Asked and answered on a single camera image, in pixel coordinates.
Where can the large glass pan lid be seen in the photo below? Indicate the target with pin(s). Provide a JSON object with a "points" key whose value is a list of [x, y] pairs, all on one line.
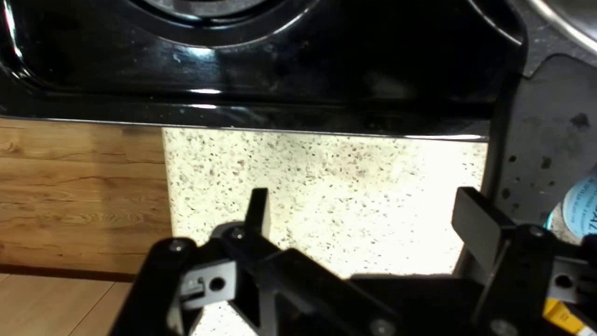
{"points": [[579, 16]]}

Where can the blue canister white lid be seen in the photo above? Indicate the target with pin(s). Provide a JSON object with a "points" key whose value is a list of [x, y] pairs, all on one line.
{"points": [[575, 212]]}

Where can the electric coil stove burner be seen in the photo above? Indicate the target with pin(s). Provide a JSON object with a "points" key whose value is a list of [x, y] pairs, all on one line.
{"points": [[211, 10]]}

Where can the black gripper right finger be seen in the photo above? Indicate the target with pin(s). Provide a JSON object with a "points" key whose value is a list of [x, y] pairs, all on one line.
{"points": [[482, 227]]}

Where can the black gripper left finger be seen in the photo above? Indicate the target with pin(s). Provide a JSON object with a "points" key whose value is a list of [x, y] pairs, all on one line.
{"points": [[256, 212]]}

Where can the black electric stove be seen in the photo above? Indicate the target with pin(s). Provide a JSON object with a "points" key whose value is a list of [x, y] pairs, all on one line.
{"points": [[347, 68]]}

